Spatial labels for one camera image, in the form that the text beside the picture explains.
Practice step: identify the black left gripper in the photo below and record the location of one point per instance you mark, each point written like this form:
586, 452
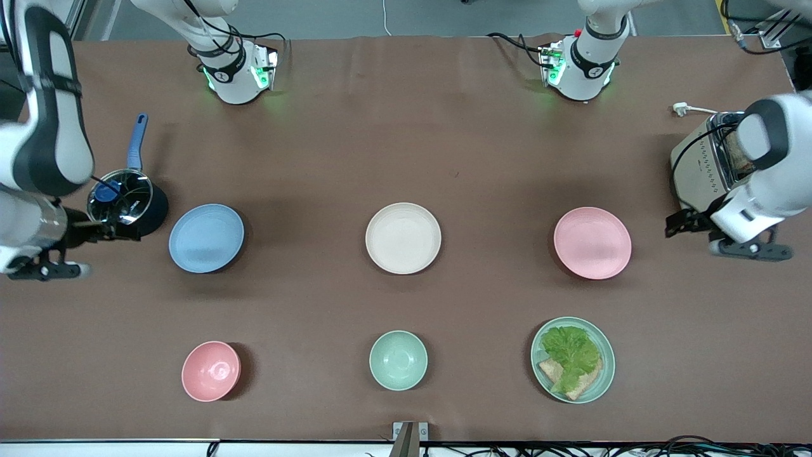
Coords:
696, 220

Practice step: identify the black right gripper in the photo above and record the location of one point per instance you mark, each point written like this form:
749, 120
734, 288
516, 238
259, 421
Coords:
81, 231

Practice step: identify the pink plate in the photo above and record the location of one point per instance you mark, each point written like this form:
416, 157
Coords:
592, 243

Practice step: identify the blue plate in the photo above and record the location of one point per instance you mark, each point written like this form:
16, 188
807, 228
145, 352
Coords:
206, 238

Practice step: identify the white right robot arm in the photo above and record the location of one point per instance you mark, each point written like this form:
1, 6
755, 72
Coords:
51, 127

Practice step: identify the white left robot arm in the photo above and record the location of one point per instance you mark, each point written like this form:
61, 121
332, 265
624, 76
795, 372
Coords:
780, 184

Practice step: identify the beige and chrome toaster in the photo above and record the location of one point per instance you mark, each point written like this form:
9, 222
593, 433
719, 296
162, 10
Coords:
698, 165

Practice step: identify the brown bread slice in toaster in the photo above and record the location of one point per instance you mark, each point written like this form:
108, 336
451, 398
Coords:
736, 158

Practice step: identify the green lettuce leaf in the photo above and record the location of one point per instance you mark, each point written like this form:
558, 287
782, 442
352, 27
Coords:
571, 352

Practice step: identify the small pink bowl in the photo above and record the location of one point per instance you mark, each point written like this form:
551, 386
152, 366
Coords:
211, 371

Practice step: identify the green plate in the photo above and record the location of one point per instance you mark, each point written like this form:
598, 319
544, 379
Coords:
606, 381

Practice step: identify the toast slice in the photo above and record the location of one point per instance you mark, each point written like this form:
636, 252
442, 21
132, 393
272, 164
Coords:
587, 385

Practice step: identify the beige plate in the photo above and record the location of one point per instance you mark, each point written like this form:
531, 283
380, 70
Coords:
403, 238

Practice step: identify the small green bowl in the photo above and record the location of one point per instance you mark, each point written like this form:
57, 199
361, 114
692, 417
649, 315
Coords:
398, 360

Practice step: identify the white table edge rail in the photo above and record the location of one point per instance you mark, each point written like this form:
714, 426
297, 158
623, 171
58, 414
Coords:
127, 449

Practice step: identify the grey metal camera mount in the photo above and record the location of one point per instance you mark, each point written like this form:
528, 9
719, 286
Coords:
406, 441

